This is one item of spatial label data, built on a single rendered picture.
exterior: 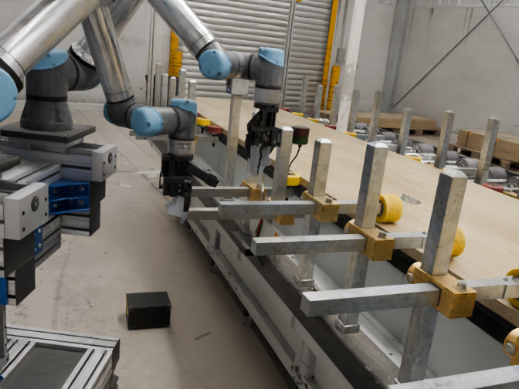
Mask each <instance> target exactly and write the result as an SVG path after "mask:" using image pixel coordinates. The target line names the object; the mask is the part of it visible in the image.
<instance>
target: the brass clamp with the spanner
mask: <svg viewBox="0 0 519 389"><path fill-rule="evenodd" d="M294 219H295V215H276V218H273V220H274V221H275V222H276V223H277V224H278V225H294Z"/></svg>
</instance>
